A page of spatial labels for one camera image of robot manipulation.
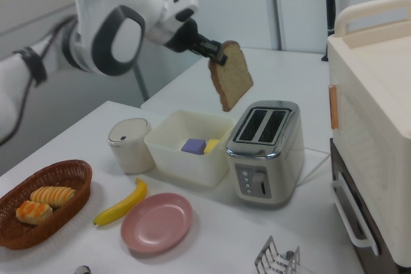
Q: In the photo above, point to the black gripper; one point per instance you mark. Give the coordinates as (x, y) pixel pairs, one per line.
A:
(183, 38)

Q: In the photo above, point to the brown toast slice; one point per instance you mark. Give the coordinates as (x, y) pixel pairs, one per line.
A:
(232, 81)

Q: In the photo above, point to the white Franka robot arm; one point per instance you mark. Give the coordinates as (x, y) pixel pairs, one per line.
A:
(96, 14)

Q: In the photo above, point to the pink plate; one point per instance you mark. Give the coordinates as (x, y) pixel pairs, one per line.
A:
(157, 222)

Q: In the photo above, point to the striped long bread roll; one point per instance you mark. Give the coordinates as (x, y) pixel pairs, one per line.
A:
(53, 195)

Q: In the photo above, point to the orange glazed bread roll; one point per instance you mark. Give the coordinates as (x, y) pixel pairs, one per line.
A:
(33, 212)

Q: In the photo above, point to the yellow cube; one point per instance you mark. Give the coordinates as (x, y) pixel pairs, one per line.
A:
(212, 145)

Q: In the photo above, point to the purple cube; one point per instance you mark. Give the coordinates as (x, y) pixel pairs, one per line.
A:
(192, 146)

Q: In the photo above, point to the white plastic container box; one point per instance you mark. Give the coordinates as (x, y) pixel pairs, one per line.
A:
(180, 165)

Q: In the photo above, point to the cream canister with lid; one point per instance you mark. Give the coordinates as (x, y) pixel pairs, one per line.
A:
(128, 145)

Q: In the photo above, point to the chrome two-slot toaster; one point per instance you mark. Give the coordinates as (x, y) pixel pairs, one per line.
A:
(289, 158)

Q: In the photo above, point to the yellow banana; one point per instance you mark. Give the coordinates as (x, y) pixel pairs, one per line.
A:
(125, 205)

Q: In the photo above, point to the cream oven cabinet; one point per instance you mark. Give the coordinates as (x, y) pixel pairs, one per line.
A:
(379, 126)

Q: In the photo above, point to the brown wicker basket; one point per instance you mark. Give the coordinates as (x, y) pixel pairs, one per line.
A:
(64, 174)

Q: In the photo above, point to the metal toast rack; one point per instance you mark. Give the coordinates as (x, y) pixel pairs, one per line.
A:
(273, 259)

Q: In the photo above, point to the brown oven appliance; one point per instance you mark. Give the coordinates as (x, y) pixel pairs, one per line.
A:
(382, 254)

